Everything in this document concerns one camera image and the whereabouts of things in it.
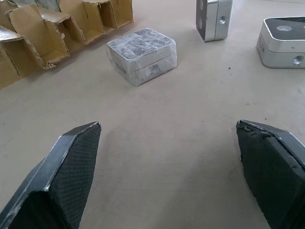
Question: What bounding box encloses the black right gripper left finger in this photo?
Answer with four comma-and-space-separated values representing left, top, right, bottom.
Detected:
0, 122, 102, 229

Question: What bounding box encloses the plastic-wrapped grey box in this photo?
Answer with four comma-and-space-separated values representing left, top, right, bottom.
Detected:
107, 28, 178, 87

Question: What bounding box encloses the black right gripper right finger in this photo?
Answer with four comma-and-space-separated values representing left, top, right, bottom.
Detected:
235, 120, 305, 229

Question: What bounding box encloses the silver camera with black face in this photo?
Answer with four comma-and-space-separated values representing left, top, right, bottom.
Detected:
256, 16, 305, 69
195, 0, 234, 43

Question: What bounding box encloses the row of cardboard boxes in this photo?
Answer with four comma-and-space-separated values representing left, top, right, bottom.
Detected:
0, 0, 134, 91

